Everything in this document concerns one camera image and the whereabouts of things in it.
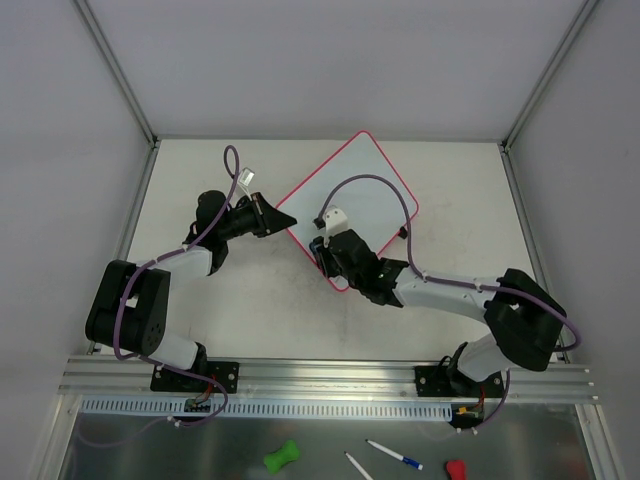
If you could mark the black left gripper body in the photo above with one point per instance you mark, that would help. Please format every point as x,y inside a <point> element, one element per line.
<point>261,216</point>

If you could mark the white marker red tip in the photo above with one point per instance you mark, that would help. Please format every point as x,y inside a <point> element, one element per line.
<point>359,468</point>

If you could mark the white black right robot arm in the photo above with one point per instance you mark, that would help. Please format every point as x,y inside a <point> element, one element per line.
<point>524,322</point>

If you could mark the blue whiteboard eraser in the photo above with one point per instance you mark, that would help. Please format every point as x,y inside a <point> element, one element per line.
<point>317,247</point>

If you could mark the pink framed whiteboard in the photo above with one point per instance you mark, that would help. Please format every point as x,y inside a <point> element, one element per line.
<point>361,180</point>

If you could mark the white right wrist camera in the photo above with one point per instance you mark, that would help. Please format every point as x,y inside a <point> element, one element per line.
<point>331,222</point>

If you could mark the red toy piece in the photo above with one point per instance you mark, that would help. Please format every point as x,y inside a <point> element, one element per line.
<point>456,469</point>

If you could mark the white marker blue cap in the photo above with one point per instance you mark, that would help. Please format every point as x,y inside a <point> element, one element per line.
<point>391,453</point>

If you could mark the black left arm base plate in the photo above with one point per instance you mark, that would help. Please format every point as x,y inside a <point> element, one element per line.
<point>224,372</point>

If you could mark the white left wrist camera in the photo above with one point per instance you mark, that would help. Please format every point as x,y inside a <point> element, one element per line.
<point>245,178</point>

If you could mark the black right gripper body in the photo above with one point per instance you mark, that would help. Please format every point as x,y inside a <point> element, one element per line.
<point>329,257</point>

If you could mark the white slotted cable duct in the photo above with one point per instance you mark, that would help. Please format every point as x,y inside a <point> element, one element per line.
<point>269,408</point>

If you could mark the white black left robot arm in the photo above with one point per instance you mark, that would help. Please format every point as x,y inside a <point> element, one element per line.
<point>129,311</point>

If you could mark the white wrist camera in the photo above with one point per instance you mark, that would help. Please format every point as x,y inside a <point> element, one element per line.
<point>245,178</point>
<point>331,222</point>

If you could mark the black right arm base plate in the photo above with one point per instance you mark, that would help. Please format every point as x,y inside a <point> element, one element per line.
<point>442,381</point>

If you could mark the green bone shaped toy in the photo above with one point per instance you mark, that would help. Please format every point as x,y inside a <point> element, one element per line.
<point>275,461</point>

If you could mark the aluminium mounting rail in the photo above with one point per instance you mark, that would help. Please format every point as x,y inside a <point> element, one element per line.
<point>348,380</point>

